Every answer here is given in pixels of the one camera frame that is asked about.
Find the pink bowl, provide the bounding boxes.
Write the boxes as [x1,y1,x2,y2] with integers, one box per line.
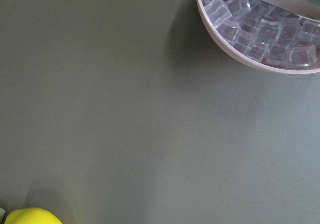
[196,0,320,75]

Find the clear ice cubes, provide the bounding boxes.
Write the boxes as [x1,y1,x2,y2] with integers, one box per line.
[201,0,320,70]

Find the yellow lemon upper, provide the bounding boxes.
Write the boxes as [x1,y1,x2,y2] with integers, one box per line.
[4,207,62,224]

